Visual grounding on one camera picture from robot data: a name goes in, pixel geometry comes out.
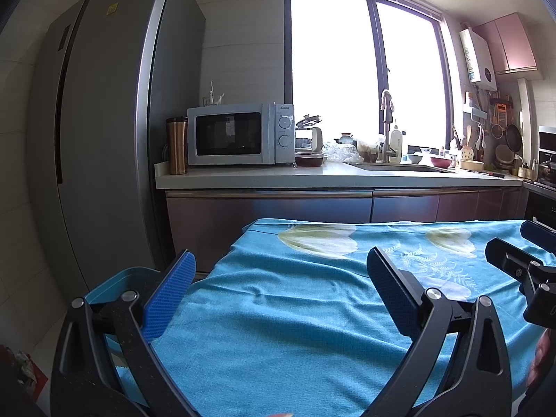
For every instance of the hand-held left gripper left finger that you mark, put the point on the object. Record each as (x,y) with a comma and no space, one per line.
(171,295)

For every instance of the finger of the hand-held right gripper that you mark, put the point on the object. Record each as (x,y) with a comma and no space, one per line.
(508,258)
(538,231)

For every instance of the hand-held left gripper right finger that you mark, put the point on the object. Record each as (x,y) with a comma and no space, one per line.
(391,295)

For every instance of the blue plastic bin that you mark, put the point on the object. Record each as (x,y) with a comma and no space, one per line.
(117,280)

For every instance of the person's right hand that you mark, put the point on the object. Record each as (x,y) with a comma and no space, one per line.
(538,360)

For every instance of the person's left hand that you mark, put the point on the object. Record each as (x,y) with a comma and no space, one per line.
(280,415)

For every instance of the built-in oven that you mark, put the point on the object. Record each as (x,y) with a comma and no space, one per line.
(541,204)

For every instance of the steel cooking pot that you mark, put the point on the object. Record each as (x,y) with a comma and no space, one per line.
(547,171)

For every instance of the kitchen knife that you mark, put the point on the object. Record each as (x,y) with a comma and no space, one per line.
(493,173)

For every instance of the cream dish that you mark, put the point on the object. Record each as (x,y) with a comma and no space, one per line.
(471,165)

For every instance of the hanging frying pan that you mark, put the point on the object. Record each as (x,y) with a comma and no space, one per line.
(513,137)

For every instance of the white slotted spatula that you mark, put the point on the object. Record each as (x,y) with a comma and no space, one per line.
(467,153)

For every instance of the hanging strainer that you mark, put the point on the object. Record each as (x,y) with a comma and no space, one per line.
(497,131)

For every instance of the blue floral tablecloth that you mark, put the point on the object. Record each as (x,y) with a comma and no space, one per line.
(282,321)

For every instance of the red bowl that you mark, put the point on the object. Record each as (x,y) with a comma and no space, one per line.
(441,163)

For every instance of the orange grater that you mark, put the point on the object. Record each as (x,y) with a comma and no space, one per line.
(501,114)

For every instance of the kitchen sink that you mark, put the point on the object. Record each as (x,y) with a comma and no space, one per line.
(397,167)

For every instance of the kitchen counter cabinet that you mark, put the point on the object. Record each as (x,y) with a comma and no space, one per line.
(269,208)

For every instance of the white bowl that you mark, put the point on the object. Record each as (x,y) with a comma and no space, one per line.
(415,159)

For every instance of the copper thermos tumbler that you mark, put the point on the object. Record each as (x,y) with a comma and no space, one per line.
(177,150)

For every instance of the tub of brown food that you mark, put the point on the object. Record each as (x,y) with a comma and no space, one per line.
(369,151)

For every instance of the clear plastic bags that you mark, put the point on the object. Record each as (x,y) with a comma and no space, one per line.
(345,153)

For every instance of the white soap bottle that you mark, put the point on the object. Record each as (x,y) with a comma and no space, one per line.
(396,143)

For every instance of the red printed bag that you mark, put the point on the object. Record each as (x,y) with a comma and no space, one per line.
(37,375)

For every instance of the dark lidded food container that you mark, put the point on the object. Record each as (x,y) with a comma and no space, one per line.
(309,160)

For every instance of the dark lidded jar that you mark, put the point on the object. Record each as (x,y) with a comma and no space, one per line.
(345,137)

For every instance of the grey refrigerator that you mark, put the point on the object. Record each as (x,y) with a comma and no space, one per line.
(108,139)

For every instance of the white microwave oven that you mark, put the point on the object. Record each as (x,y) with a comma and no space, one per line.
(230,134)

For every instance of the steel kitchen faucet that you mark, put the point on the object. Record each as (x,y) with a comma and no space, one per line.
(386,121)

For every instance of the glass kettle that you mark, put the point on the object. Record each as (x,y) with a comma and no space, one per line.
(308,137)

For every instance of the white water heater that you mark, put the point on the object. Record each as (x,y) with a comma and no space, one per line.
(478,54)

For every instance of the kitchen window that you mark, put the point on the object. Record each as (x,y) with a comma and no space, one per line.
(330,61)

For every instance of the wall utensil rack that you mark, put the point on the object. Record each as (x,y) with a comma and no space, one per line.
(474,112)

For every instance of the pink wall cabinet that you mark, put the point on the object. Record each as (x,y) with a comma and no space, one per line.
(510,43)

